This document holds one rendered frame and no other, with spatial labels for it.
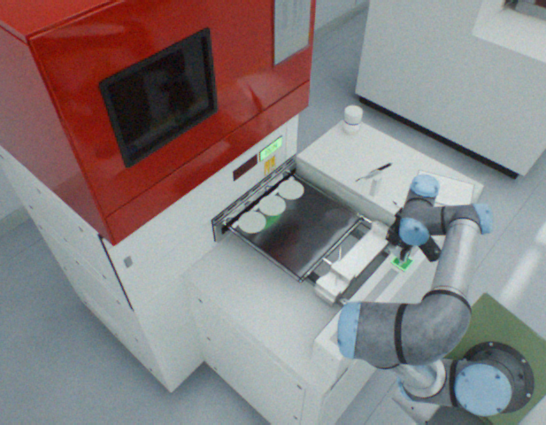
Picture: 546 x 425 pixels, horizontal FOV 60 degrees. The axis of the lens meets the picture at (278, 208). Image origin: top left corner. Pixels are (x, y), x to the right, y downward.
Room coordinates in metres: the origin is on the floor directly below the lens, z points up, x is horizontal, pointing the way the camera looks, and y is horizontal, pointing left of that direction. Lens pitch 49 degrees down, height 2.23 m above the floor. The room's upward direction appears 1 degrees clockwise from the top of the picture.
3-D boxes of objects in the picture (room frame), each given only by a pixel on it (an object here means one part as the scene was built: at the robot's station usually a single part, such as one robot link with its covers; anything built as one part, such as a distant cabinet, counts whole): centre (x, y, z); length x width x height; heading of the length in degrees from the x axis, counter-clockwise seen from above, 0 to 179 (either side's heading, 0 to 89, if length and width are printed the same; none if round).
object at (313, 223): (1.09, -0.06, 0.90); 0.34 x 0.34 x 0.01; 49
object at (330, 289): (0.82, -0.17, 0.89); 0.08 x 0.03 x 0.03; 49
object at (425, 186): (0.88, -0.39, 1.27); 0.09 x 0.08 x 0.11; 161
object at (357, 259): (0.94, -0.27, 0.87); 0.36 x 0.08 x 0.03; 139
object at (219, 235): (1.19, 0.08, 0.89); 0.44 x 0.02 x 0.10; 139
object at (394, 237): (0.89, -0.39, 1.11); 0.09 x 0.08 x 0.12; 49
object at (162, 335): (1.29, 0.47, 0.41); 0.82 x 0.71 x 0.82; 139
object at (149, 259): (1.07, 0.21, 1.02); 0.82 x 0.03 x 0.40; 139
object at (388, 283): (0.78, -0.32, 0.89); 0.55 x 0.09 x 0.14; 139
